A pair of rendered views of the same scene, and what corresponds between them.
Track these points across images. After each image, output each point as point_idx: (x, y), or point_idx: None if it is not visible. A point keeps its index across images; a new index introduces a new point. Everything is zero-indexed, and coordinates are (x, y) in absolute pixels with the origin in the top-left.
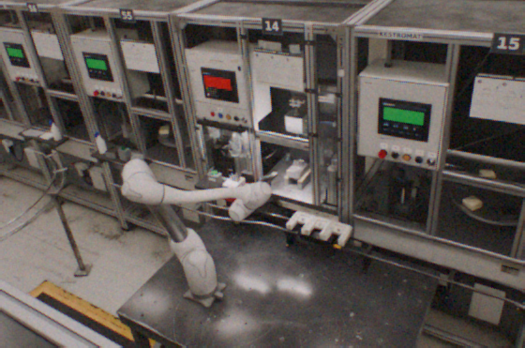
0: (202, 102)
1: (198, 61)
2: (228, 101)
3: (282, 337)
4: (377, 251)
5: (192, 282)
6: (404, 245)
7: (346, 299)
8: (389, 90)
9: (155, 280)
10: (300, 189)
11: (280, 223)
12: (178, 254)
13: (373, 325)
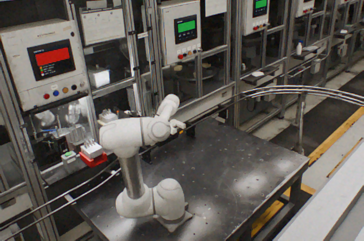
0: (32, 89)
1: (21, 42)
2: (65, 72)
3: (234, 179)
4: None
5: (180, 204)
6: (187, 116)
7: (213, 148)
8: (177, 13)
9: None
10: None
11: None
12: (147, 204)
13: (236, 143)
